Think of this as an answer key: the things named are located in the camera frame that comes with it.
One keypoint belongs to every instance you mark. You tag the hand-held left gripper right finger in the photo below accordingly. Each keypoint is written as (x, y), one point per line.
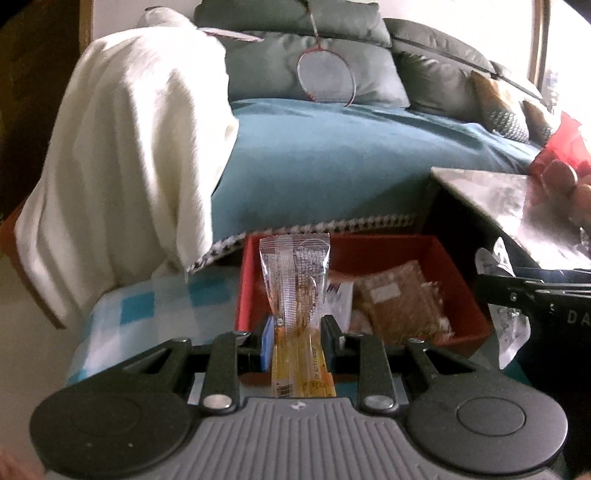
(330, 339)

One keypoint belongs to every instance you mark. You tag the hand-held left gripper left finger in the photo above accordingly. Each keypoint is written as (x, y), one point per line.
(267, 344)

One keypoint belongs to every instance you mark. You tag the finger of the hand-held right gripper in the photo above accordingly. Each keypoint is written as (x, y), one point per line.
(508, 290)
(554, 274)

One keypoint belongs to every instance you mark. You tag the crinkly clear plastic packet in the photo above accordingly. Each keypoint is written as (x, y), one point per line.
(508, 332)

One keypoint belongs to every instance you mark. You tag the clear and yellow snack packet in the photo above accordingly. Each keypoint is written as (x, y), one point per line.
(295, 286)

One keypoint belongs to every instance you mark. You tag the clear packet of brown snack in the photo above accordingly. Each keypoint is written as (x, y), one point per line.
(397, 304)

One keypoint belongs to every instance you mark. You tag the red cardboard box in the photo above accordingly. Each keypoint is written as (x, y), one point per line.
(383, 251)

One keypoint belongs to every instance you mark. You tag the red apple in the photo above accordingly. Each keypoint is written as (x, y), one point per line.
(581, 202)
(560, 176)

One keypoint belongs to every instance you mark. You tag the dark glass-topped table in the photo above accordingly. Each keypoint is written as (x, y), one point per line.
(485, 194)

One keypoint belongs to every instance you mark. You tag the blue checkered tablecloth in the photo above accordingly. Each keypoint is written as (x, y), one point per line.
(138, 314)

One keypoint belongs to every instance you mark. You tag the red plastic bag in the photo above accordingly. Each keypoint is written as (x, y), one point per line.
(568, 138)

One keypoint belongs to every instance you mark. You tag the small tan cushion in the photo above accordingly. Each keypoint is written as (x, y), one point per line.
(540, 122)

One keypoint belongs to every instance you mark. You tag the tan patterned cushion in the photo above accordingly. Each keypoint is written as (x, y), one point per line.
(503, 122)

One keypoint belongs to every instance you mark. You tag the teal bedspread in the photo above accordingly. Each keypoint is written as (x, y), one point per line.
(346, 161)

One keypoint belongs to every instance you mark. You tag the dark grey pillow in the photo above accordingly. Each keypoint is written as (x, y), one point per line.
(438, 78)

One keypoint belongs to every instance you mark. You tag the white blanket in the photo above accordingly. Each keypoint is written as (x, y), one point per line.
(129, 161)

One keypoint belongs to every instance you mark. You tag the badminton racket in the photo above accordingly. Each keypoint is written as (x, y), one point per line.
(328, 74)

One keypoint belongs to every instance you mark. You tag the light grey-green pillow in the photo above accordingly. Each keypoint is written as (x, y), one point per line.
(268, 69)

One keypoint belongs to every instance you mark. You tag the dark grey-green pillow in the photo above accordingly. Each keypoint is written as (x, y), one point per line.
(258, 16)

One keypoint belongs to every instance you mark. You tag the dark wooden cabinet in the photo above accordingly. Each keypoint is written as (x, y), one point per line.
(41, 92)

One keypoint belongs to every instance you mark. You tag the wooden window frame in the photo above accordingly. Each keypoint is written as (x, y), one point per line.
(538, 46)

